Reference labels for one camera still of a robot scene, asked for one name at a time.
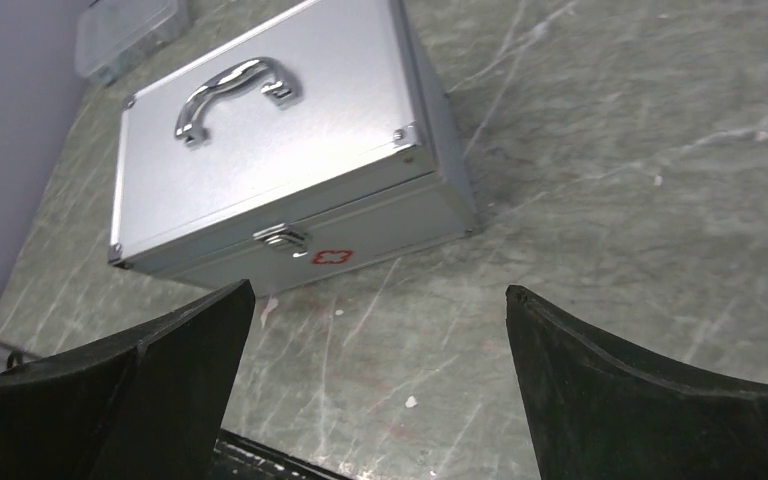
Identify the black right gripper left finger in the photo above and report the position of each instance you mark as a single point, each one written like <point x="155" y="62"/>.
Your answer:
<point x="144" y="403"/>

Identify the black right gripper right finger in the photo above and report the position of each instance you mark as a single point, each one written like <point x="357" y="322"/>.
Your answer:
<point x="601" y="407"/>

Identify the grey metal medicine case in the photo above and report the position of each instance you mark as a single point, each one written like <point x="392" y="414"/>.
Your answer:
<point x="319" y="142"/>

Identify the clear plastic compartment box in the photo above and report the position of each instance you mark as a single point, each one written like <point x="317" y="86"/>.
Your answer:
<point x="115" y="36"/>

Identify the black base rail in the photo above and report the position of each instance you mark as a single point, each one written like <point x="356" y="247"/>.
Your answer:
<point x="237" y="457"/>

